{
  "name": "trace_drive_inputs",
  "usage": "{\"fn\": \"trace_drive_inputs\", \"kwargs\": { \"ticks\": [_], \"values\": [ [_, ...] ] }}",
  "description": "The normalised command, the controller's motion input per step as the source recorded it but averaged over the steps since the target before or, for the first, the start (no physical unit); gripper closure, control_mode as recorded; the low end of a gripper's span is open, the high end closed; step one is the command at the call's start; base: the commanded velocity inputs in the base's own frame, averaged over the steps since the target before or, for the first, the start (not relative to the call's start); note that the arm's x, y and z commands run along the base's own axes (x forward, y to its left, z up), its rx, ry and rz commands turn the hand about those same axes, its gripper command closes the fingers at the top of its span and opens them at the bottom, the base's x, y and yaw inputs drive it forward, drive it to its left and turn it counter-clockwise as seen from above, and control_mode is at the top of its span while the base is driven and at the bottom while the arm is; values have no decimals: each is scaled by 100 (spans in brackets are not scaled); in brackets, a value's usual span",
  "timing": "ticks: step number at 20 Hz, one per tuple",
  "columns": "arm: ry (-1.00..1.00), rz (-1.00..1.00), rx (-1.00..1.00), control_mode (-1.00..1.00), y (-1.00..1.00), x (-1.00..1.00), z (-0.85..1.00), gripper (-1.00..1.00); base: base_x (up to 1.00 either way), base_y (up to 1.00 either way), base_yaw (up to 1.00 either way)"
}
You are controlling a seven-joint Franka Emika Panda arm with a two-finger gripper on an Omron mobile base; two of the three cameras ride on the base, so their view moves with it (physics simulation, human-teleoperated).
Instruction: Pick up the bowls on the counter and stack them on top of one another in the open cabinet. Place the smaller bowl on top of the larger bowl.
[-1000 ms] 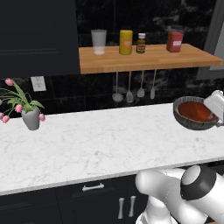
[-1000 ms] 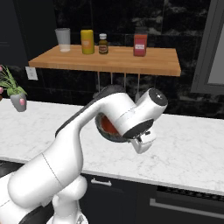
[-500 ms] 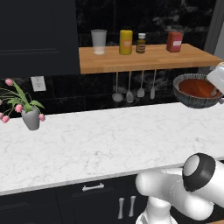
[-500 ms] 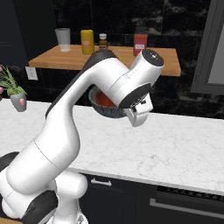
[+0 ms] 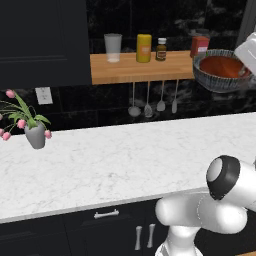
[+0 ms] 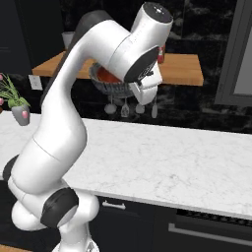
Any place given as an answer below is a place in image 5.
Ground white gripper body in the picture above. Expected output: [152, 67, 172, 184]
[233, 31, 256, 76]

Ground grey striped bowl red inside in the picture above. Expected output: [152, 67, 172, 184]
[192, 48, 255, 94]

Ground grey open cabinet panel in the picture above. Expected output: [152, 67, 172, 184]
[235, 0, 256, 48]

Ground dark base cabinet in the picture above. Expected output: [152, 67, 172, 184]
[0, 214, 68, 256]

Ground red box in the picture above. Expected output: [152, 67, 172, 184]
[189, 35, 211, 59]

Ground small brown bottle white cap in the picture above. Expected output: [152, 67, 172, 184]
[154, 37, 168, 62]

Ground hanging metal flat spatula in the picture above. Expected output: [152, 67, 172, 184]
[171, 79, 180, 115]

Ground yellow bottle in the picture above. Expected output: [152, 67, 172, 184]
[135, 32, 153, 64]

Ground hanging metal slotted spatula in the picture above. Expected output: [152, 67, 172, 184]
[143, 80, 155, 119]

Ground hanging metal ladle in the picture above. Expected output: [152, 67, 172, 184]
[127, 81, 142, 118]

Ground clear glass cup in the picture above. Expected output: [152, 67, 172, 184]
[103, 32, 123, 64]

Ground dark cupboard door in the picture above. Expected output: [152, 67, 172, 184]
[145, 213, 172, 256]
[65, 220, 147, 256]

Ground grey vase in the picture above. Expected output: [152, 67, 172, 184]
[23, 121, 47, 150]

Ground pink tulip plant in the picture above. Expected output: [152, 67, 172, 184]
[0, 88, 53, 142]

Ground dark drawer front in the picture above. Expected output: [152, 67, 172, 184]
[62, 201, 158, 232]

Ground wooden wall shelf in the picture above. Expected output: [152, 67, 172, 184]
[89, 50, 196, 86]

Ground dark wall cabinet door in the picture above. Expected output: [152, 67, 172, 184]
[0, 0, 93, 91]

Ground silver cupboard door handle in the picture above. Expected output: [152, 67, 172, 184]
[134, 225, 143, 251]
[147, 223, 157, 249]

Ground white wall socket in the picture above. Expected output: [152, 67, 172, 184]
[34, 86, 54, 106]

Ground silver drawer handle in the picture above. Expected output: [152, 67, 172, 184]
[93, 208, 120, 220]

